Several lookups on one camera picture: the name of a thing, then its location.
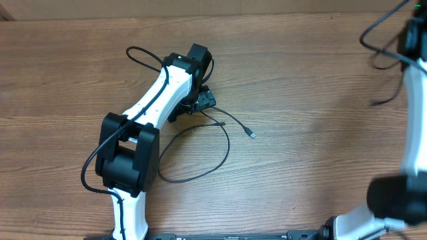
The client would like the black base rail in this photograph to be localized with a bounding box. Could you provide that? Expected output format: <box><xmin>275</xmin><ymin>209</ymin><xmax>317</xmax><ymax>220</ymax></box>
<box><xmin>83</xmin><ymin>229</ymin><xmax>334</xmax><ymax>240</ymax></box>

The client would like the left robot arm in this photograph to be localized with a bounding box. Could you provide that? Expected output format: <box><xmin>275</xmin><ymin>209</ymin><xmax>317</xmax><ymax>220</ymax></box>
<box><xmin>93</xmin><ymin>43</ymin><xmax>216</xmax><ymax>239</ymax></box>

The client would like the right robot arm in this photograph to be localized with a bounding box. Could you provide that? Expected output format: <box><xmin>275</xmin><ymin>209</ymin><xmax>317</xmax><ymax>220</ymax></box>
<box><xmin>309</xmin><ymin>1</ymin><xmax>426</xmax><ymax>239</ymax></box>

